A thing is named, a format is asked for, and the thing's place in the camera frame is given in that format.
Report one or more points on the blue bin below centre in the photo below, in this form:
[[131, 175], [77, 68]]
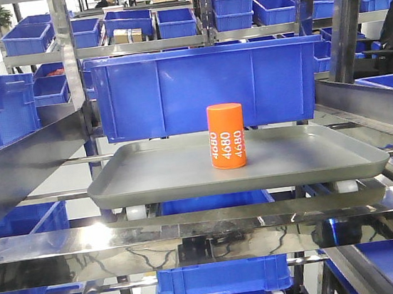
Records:
[[266, 273]]

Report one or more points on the steel shelf rack frame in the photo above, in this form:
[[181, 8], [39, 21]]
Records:
[[324, 221]]

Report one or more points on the large blue bin behind tray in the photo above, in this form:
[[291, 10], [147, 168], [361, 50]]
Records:
[[163, 94]]

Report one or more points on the cardboard box on shelf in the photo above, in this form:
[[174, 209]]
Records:
[[127, 35]]

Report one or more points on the orange cylindrical capacitor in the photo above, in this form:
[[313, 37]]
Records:
[[226, 135]]

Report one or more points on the grey plastic tray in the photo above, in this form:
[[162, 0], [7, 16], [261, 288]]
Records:
[[235, 171]]

